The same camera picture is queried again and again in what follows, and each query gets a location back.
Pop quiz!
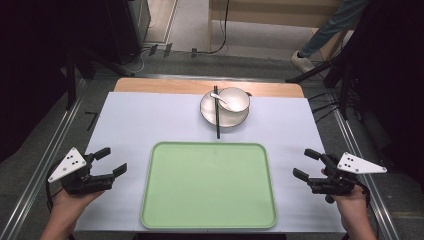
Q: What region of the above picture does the green tray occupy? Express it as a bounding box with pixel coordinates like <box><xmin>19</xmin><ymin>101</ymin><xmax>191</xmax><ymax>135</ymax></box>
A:
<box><xmin>139</xmin><ymin>141</ymin><xmax>278</xmax><ymax>230</ymax></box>

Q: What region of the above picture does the person's left hand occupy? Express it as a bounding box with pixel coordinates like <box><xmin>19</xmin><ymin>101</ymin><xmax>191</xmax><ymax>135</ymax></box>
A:
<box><xmin>51</xmin><ymin>188</ymin><xmax>105</xmax><ymax>223</ymax></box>

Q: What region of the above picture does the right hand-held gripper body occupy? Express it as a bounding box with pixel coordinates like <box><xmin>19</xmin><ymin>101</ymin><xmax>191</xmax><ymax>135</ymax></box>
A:
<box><xmin>307</xmin><ymin>151</ymin><xmax>388</xmax><ymax>204</ymax></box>

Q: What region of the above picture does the metal floor rail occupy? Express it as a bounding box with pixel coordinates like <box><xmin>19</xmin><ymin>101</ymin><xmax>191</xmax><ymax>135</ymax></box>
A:
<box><xmin>328</xmin><ymin>89</ymin><xmax>402</xmax><ymax>240</ymax></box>
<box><xmin>0</xmin><ymin>79</ymin><xmax>88</xmax><ymax>240</ymax></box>

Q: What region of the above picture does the person's right hand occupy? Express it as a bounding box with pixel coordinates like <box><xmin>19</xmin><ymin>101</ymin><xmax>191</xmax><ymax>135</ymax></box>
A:
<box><xmin>331</xmin><ymin>184</ymin><xmax>368</xmax><ymax>218</ymax></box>

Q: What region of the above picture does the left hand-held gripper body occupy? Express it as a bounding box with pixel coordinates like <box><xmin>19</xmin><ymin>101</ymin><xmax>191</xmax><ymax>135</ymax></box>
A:
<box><xmin>47</xmin><ymin>147</ymin><xmax>116</xmax><ymax>196</ymax></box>

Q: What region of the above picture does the dark cabinet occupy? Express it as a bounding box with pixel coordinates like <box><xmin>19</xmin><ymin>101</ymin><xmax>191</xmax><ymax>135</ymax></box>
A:
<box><xmin>106</xmin><ymin>0</ymin><xmax>152</xmax><ymax>65</ymax></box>

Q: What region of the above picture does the white table mat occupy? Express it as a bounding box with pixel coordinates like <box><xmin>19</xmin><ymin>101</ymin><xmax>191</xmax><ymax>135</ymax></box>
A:
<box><xmin>74</xmin><ymin>91</ymin><xmax>346</xmax><ymax>234</ymax></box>

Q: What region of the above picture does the white bowl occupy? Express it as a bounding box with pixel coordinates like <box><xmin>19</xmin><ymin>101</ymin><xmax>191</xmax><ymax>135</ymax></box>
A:
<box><xmin>218</xmin><ymin>86</ymin><xmax>251</xmax><ymax>114</ymax></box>

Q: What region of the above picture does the black hanging cable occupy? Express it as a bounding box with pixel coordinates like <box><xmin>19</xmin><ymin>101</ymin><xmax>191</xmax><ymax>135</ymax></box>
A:
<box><xmin>195</xmin><ymin>0</ymin><xmax>231</xmax><ymax>55</ymax></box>

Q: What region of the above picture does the white spoon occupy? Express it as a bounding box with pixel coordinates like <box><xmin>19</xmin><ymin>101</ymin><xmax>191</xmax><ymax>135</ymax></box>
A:
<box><xmin>209</xmin><ymin>92</ymin><xmax>236</xmax><ymax>112</ymax></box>

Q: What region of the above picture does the bundle of black floor cables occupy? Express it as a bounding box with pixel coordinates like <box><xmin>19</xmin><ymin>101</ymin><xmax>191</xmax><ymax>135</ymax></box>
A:
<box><xmin>307</xmin><ymin>90</ymin><xmax>343</xmax><ymax>124</ymax></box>

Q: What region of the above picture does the left hand-held gripper cable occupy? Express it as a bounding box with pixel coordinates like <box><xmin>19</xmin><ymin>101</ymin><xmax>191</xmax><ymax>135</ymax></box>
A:
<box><xmin>45</xmin><ymin>165</ymin><xmax>65</xmax><ymax>213</ymax></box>

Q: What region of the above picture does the black stand leg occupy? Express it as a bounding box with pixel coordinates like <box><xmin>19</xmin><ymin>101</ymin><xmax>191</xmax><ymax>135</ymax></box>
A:
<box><xmin>285</xmin><ymin>61</ymin><xmax>335</xmax><ymax>84</ymax></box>

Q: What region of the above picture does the black curtain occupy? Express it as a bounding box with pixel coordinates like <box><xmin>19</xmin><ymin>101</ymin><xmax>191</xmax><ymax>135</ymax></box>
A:
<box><xmin>0</xmin><ymin>0</ymin><xmax>134</xmax><ymax>164</ymax></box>
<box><xmin>333</xmin><ymin>0</ymin><xmax>424</xmax><ymax>191</ymax></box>

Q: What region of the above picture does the black chopstick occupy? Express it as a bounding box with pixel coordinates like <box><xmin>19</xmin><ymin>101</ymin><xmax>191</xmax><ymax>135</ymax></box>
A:
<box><xmin>215</xmin><ymin>85</ymin><xmax>222</xmax><ymax>140</ymax></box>
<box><xmin>213</xmin><ymin>85</ymin><xmax>220</xmax><ymax>139</ymax></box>

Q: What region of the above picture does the white plate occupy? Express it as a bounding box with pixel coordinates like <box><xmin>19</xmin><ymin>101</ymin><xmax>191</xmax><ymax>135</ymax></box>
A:
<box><xmin>199</xmin><ymin>89</ymin><xmax>250</xmax><ymax>129</ymax></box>

